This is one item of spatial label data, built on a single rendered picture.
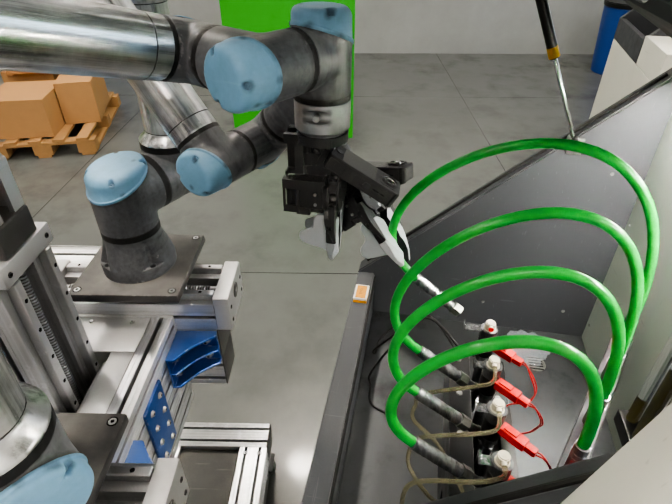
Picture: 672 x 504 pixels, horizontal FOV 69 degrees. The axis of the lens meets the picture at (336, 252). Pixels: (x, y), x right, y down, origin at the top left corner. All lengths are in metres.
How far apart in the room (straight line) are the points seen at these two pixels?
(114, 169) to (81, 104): 3.76
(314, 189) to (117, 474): 0.50
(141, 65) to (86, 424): 0.52
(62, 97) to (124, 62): 4.18
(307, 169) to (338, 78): 0.14
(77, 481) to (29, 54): 0.40
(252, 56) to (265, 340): 1.92
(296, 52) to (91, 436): 0.60
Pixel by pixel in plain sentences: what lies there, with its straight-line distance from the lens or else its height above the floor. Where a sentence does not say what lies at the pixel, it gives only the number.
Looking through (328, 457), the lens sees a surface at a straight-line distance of 0.85.
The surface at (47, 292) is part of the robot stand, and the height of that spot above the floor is 1.14.
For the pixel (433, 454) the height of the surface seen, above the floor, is 1.10.
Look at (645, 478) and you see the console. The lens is 0.45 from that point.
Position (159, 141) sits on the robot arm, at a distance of 1.06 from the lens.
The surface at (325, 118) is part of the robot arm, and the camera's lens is 0.65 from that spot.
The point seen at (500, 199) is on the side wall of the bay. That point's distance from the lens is 1.07.
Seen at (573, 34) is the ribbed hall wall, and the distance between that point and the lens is 7.78.
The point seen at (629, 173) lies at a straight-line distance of 0.73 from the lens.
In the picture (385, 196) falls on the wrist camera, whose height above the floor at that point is 1.34.
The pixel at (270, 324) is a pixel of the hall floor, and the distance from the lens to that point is 2.44.
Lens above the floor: 1.67
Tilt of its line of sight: 35 degrees down
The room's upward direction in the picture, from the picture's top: straight up
